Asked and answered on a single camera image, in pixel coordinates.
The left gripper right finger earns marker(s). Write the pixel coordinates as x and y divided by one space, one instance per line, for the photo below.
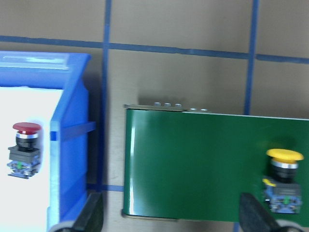
253 217

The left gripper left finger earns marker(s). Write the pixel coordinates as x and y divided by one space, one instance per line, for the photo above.
90 218

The yellow mushroom push button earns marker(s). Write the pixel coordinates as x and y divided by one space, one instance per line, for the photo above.
282 194

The red mushroom push button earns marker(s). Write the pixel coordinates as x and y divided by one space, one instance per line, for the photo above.
25 157

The left white foam pad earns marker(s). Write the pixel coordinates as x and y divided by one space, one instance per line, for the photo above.
25 117

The green conveyor belt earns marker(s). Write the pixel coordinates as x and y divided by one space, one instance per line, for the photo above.
194 165

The left blue plastic bin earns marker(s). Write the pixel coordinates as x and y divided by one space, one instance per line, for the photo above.
69 125

